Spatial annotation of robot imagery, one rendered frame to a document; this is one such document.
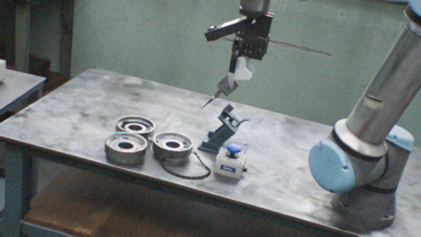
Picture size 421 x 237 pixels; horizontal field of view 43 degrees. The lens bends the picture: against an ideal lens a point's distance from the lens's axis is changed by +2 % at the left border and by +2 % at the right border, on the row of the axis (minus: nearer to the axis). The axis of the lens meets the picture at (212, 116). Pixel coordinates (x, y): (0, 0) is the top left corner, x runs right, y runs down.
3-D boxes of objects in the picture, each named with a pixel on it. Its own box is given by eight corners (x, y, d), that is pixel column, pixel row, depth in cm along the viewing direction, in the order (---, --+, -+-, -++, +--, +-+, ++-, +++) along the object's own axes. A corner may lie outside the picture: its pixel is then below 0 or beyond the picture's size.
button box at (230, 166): (212, 173, 134) (216, 157, 132) (219, 160, 140) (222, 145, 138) (243, 182, 132) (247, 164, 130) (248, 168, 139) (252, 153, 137)
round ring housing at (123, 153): (146, 167, 131) (148, 153, 129) (103, 164, 128) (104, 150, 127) (143, 147, 140) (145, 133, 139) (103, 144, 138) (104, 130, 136)
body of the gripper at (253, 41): (260, 64, 132) (271, 16, 127) (227, 56, 134) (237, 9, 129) (265, 56, 139) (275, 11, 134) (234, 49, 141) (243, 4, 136)
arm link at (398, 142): (410, 183, 126) (429, 132, 121) (375, 195, 118) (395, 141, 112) (368, 158, 134) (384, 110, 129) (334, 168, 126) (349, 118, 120)
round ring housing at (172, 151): (148, 160, 134) (150, 146, 132) (154, 141, 144) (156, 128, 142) (189, 167, 134) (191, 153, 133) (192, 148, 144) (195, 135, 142)
